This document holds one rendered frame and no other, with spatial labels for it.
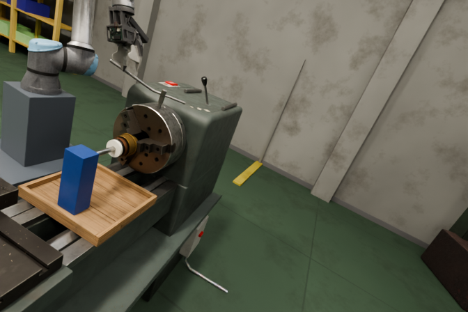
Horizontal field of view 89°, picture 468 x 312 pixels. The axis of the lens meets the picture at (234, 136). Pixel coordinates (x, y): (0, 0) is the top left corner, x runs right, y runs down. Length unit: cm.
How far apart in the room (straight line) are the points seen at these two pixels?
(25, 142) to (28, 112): 15
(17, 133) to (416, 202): 439
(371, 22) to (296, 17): 104
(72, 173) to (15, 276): 32
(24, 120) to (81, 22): 51
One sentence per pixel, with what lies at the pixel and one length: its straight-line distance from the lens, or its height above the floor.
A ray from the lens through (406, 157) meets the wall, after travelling 415.
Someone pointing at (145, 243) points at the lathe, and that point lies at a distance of 141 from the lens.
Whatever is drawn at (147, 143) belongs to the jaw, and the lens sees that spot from 104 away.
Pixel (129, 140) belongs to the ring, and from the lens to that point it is 102.
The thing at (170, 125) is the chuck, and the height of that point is 120.
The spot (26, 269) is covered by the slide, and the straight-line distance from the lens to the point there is 76.
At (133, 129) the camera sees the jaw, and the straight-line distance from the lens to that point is 108.
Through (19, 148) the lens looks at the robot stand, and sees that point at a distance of 150.
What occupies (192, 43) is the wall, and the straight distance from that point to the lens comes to 474.
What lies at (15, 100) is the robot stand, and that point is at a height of 105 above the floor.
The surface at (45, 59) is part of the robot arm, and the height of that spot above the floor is 126.
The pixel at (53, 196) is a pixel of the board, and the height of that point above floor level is 88.
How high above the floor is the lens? 155
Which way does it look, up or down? 18 degrees down
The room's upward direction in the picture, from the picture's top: 21 degrees clockwise
